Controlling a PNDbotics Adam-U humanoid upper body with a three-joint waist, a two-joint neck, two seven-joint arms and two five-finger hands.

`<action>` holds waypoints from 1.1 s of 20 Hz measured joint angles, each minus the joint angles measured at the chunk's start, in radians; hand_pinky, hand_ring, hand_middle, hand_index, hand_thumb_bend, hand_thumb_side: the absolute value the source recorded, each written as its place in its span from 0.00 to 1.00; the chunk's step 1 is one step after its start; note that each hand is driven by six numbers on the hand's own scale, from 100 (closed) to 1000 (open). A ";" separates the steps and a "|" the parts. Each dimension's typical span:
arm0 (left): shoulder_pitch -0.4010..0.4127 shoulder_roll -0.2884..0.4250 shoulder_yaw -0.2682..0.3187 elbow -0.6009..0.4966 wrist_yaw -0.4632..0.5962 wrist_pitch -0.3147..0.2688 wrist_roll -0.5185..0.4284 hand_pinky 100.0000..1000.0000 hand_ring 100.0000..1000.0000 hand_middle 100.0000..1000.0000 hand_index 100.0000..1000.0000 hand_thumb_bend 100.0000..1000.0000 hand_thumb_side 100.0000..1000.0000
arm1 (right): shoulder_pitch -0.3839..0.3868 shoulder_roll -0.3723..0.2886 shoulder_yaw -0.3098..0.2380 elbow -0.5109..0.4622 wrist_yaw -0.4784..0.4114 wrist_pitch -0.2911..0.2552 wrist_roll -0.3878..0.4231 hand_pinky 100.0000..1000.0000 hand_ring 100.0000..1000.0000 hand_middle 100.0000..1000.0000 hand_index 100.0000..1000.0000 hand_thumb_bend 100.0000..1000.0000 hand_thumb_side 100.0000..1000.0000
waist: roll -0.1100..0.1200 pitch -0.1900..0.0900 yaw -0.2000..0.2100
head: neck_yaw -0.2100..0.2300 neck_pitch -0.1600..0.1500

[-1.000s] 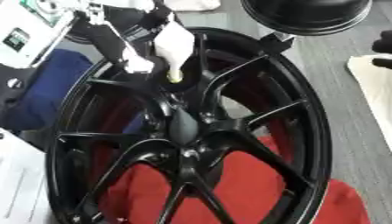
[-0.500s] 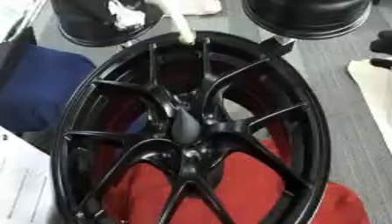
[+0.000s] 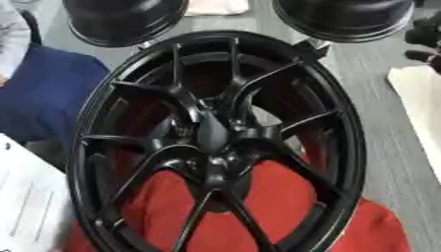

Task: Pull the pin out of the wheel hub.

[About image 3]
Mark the black spoked wheel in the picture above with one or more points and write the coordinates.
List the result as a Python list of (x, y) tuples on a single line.
[(213, 170)]

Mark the black round wheel rim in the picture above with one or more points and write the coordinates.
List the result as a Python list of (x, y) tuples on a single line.
[(344, 18), (123, 19)]

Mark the white cloth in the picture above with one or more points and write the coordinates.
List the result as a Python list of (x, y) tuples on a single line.
[(217, 6)]

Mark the person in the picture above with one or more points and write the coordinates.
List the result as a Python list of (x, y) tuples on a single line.
[(46, 95)]

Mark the cream flat board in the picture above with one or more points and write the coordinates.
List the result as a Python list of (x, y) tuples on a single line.
[(422, 105)]

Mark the white paper sheet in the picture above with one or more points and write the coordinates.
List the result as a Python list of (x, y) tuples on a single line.
[(28, 203)]

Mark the black chair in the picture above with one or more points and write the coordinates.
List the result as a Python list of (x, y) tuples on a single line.
[(425, 36)]

